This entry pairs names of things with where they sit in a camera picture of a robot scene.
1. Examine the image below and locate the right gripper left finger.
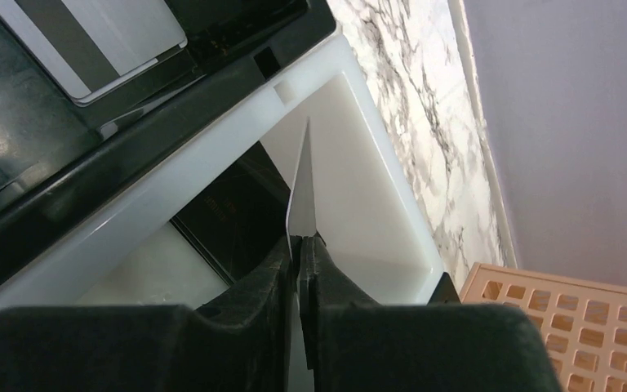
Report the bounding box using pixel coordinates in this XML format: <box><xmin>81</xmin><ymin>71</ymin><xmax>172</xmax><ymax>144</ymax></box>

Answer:
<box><xmin>0</xmin><ymin>239</ymin><xmax>293</xmax><ymax>391</ymax></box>

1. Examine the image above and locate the black white card tray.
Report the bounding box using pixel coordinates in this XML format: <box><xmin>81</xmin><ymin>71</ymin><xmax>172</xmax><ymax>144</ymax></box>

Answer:
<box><xmin>0</xmin><ymin>1</ymin><xmax>446</xmax><ymax>311</ymax></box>

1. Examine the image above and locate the orange file organizer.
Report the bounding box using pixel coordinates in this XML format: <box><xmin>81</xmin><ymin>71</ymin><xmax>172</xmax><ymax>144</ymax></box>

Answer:
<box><xmin>460</xmin><ymin>263</ymin><xmax>627</xmax><ymax>391</ymax></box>

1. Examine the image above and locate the black credit card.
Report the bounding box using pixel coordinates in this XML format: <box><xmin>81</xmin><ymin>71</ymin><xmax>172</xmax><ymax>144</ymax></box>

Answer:
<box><xmin>286</xmin><ymin>118</ymin><xmax>317</xmax><ymax>259</ymax></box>
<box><xmin>171</xmin><ymin>142</ymin><xmax>290</xmax><ymax>286</ymax></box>

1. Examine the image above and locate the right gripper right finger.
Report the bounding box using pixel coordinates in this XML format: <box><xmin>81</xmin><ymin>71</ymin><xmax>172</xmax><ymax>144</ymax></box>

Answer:
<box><xmin>298</xmin><ymin>236</ymin><xmax>561</xmax><ymax>391</ymax></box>

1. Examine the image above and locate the white magnetic stripe card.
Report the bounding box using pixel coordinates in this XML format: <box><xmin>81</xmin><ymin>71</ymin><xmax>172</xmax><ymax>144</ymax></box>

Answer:
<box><xmin>0</xmin><ymin>0</ymin><xmax>188</xmax><ymax>106</ymax></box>

